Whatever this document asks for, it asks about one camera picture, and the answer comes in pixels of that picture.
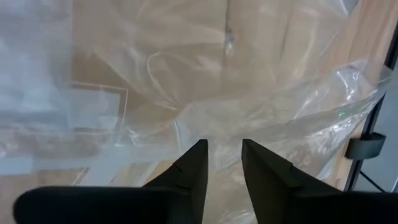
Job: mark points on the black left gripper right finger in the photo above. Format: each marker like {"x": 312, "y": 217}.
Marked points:
{"x": 270, "y": 186}

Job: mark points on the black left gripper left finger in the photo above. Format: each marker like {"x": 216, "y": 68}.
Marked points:
{"x": 189, "y": 174}

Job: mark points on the clear plastic zip bag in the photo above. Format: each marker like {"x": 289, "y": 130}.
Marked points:
{"x": 280, "y": 124}
{"x": 93, "y": 105}

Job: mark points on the black table frame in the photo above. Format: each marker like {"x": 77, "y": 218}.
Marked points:
{"x": 373, "y": 118}

